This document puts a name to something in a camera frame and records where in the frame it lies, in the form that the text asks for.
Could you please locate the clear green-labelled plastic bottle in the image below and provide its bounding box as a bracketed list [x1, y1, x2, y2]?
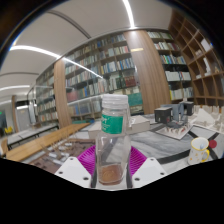
[95, 93, 132, 186]

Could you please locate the narrow bookshelf full of books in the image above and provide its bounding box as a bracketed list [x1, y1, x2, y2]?
[146, 29, 195, 105]

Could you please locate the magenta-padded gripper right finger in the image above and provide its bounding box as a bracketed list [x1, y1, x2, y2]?
[128, 145, 168, 189]

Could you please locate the white mug with yellow handle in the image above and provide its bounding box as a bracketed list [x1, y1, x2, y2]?
[187, 136, 211, 166]

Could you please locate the straight ceiling light strip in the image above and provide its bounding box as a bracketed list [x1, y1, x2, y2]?
[121, 0, 137, 30]

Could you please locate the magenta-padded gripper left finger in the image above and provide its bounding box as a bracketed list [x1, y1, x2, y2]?
[54, 145, 98, 188]

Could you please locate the glass-fronted side bookshelf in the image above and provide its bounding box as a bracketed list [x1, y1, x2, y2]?
[34, 63, 60, 127]

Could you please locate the white city block model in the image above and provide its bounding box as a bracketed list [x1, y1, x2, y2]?
[192, 104, 224, 135]

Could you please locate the dark grey building model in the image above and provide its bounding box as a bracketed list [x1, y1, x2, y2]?
[153, 101, 195, 140]

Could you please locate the flat round red coaster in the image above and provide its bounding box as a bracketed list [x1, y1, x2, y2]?
[208, 139, 218, 150]

